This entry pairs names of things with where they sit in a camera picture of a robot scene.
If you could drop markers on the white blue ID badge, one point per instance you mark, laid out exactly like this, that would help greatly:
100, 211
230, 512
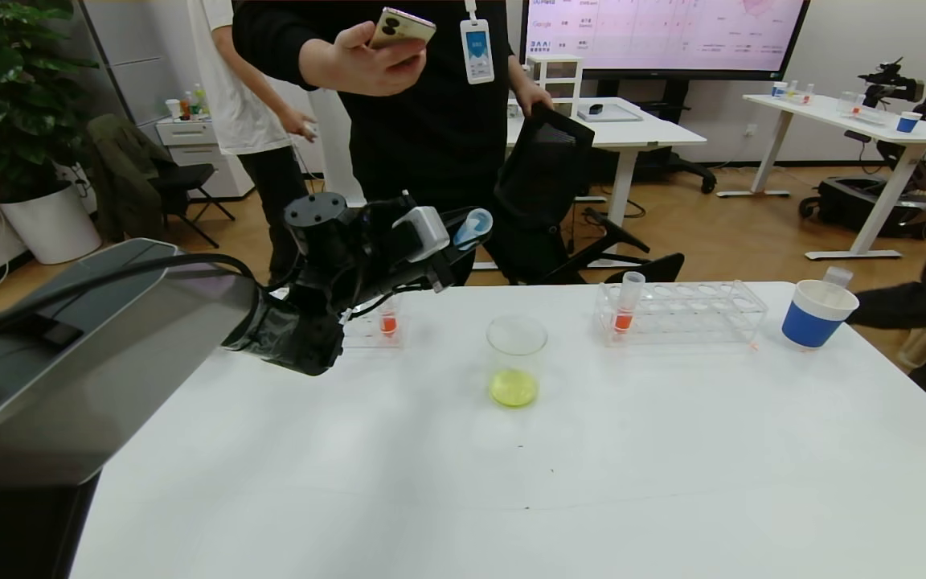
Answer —
477, 52

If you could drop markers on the blue white paper cup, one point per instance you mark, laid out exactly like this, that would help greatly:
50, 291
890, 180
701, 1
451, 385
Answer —
813, 326

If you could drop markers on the green potted plant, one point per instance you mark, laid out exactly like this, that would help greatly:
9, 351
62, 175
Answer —
5, 88

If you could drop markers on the small blue paper cup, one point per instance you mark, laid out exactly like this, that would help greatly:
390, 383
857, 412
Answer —
906, 125
777, 91

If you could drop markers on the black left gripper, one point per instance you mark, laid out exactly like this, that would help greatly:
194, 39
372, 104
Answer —
436, 274

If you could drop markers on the clear acrylic tube rack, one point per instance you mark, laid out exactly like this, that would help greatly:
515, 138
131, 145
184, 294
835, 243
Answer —
688, 318
370, 334

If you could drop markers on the white standing desk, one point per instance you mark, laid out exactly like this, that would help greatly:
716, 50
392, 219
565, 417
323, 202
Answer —
640, 133
833, 112

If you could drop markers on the black folding chair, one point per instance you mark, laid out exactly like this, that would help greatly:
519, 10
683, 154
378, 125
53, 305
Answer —
182, 177

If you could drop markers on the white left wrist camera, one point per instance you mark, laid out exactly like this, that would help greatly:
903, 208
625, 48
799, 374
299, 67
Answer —
423, 233

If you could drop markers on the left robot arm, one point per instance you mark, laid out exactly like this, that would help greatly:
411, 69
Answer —
109, 362

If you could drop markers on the blue pigment test tube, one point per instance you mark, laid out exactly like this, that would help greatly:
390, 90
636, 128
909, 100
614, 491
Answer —
475, 225

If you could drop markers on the white drawer cabinet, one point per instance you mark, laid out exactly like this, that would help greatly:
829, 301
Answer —
190, 133

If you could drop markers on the clear glass beaker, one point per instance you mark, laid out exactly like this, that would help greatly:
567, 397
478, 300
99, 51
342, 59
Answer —
515, 390

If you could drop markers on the orange drink bottle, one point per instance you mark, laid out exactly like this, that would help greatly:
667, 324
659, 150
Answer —
186, 106

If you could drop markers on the small white cup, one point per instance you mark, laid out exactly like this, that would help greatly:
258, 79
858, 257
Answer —
173, 108

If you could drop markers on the yellow pigment test tube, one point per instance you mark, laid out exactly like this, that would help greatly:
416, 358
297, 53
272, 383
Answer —
837, 277

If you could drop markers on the red pigment test tube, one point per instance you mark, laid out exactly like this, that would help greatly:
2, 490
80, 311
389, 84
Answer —
623, 322
387, 323

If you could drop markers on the gold smartphone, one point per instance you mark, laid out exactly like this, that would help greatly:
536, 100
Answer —
403, 28

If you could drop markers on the person in white shirt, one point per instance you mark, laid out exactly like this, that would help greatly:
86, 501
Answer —
230, 88

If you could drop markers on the black camera rig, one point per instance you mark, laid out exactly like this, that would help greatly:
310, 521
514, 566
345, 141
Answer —
885, 84

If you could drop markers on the white clear drawer unit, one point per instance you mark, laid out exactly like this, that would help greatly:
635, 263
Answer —
563, 76

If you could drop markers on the large TV screen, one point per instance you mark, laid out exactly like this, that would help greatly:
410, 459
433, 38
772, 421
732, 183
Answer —
664, 36

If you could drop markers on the black office chair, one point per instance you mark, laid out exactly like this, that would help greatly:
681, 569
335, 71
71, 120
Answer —
543, 169

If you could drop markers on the black wheeled robot base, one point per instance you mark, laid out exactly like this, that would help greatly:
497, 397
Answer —
849, 209

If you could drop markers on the green drink bottle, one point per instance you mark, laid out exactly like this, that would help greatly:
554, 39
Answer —
200, 98

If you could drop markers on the olive green jacket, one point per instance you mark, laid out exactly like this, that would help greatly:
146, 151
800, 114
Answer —
121, 177

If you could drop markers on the person in black clothes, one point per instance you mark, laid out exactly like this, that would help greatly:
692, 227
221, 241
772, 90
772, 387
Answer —
423, 137

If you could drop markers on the black TV stand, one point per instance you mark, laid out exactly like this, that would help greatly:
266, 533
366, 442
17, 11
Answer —
656, 165

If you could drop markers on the white plant pot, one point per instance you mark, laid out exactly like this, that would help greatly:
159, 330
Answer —
53, 225

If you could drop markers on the grey flat pad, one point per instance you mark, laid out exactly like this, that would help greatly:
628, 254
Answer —
612, 116

